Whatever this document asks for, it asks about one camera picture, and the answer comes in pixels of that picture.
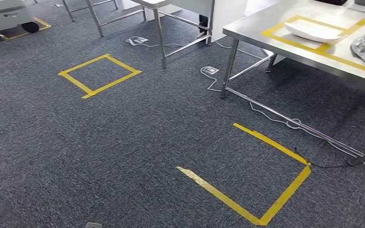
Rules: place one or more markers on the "white curved car part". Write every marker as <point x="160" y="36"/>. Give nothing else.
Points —
<point x="314" y="31"/>

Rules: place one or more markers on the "steel workbench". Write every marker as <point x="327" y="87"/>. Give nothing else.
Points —
<point x="248" y="31"/>

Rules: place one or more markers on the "grey floor outlet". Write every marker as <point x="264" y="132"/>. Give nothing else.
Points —
<point x="141" y="40"/>
<point x="211" y="70"/>

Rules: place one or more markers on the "steel table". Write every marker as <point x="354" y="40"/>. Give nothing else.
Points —
<point x="160" y="37"/>

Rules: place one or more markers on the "yellow floor tape square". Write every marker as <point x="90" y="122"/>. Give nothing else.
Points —
<point x="75" y="82"/>

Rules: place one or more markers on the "yellow floor tape outline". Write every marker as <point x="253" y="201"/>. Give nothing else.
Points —
<point x="44" y="24"/>
<point x="283" y="198"/>

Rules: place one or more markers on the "white wheeled cart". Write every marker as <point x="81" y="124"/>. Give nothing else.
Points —
<point x="3" y="15"/>

